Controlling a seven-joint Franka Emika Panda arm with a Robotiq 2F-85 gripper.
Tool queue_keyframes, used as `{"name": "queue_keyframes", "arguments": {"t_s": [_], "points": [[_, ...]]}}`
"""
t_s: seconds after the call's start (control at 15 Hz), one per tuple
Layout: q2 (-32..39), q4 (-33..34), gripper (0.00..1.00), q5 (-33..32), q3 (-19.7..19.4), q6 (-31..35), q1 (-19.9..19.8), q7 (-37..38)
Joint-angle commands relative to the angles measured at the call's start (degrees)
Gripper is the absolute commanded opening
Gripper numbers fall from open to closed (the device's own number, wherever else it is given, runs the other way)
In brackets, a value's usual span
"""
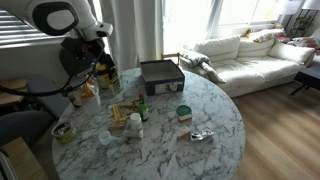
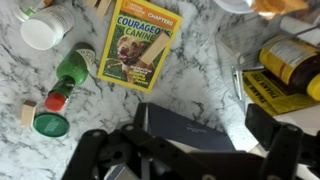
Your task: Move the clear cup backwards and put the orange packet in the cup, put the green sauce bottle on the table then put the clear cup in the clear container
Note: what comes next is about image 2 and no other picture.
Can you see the long flat wooden block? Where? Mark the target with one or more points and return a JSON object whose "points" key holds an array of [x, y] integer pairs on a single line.
{"points": [[155, 48]]}

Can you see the brown jar yellow lid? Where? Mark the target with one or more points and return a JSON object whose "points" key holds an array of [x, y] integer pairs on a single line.
{"points": [[286, 63]]}

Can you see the white pill bottle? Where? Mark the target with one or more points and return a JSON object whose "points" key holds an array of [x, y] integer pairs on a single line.
{"points": [[46, 28]]}

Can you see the small white tube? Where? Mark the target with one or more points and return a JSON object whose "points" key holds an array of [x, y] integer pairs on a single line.
{"points": [[296, 28]]}

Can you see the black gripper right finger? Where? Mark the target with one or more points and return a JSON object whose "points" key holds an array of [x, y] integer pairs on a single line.
{"points": [[261, 124]]}

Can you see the small wooden block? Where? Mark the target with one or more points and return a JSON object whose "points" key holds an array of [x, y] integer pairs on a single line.
{"points": [[28, 114]]}

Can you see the navy cardboard box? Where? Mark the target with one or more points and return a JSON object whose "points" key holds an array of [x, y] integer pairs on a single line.
{"points": [[186, 133]]}

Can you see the green bottle red cap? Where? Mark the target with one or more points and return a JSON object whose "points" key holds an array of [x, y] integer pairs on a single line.
{"points": [[73, 66]]}

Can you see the wooden plank block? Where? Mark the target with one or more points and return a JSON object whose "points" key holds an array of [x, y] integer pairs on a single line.
{"points": [[91, 2], [103, 7]]}

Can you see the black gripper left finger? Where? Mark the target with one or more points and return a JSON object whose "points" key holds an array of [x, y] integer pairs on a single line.
{"points": [[140, 115]]}

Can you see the yellow dog book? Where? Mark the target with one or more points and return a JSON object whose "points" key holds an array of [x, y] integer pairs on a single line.
{"points": [[133, 20]]}

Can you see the green round lid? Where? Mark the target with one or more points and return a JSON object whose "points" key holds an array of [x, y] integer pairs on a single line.
{"points": [[51, 125]]}

